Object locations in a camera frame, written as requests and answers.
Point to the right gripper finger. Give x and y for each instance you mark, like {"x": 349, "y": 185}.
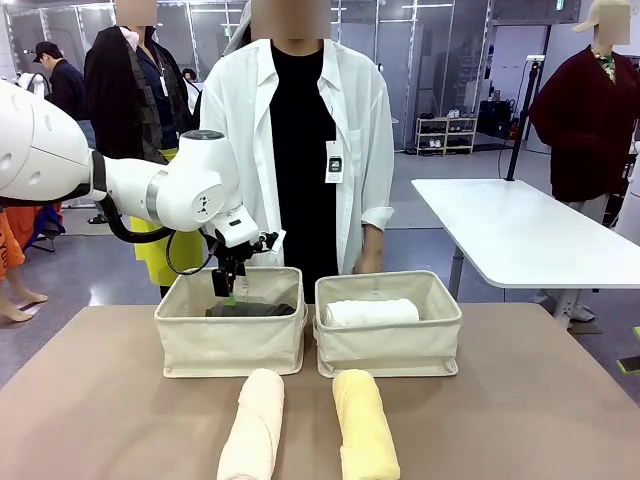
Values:
{"x": 637, "y": 332}
{"x": 631, "y": 366}

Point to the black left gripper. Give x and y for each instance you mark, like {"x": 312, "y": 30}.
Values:
{"x": 234, "y": 257}

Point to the dark grey towel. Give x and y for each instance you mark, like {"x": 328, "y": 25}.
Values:
{"x": 260, "y": 310}

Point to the pink towel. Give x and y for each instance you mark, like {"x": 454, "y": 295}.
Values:
{"x": 252, "y": 425}

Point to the white towel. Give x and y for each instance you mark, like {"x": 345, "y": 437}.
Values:
{"x": 372, "y": 312}

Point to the person's left forearm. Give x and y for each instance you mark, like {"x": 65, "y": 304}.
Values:
{"x": 372, "y": 239}

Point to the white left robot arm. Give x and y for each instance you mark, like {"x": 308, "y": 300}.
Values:
{"x": 50, "y": 145}

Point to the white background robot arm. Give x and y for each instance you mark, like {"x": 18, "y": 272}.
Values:
{"x": 37, "y": 82}

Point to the person's left hand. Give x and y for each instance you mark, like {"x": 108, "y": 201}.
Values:
{"x": 369, "y": 262}

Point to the white sneaker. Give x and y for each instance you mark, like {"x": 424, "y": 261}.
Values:
{"x": 582, "y": 314}

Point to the beige fabric basket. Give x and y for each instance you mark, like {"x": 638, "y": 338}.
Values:
{"x": 385, "y": 345}
{"x": 230, "y": 345}

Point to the yellow-green mannequin skirt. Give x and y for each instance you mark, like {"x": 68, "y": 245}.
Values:
{"x": 150, "y": 260}

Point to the large white table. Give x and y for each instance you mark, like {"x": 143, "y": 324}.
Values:
{"x": 525, "y": 230}

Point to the white hanging name tag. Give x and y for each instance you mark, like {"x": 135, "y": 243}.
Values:
{"x": 334, "y": 162}

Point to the person in white shirt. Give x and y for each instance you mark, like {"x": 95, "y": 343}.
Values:
{"x": 310, "y": 125}

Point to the bare mannequin legs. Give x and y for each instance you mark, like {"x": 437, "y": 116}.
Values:
{"x": 20, "y": 300}

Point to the yellow rolled towel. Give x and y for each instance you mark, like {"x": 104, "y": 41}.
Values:
{"x": 365, "y": 425}

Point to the person in yellow skirt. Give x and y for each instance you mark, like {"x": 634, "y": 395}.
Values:
{"x": 120, "y": 100}

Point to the person in maroon top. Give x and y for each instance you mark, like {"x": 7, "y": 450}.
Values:
{"x": 585, "y": 130}

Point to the orange garment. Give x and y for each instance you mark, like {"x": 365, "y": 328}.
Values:
{"x": 12, "y": 240}

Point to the background person in black cap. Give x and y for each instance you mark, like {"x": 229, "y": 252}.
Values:
{"x": 65, "y": 95}

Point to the black stand with white head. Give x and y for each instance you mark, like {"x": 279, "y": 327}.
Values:
{"x": 522, "y": 115}

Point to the black equipment case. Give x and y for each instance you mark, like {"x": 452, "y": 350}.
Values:
{"x": 495, "y": 117}

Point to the wooden shoe rack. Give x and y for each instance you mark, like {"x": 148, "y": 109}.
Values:
{"x": 446, "y": 135}

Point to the beige mannequin hat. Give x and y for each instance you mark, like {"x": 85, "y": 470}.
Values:
{"x": 587, "y": 20}

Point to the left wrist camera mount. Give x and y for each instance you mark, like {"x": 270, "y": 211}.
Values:
{"x": 267, "y": 241}

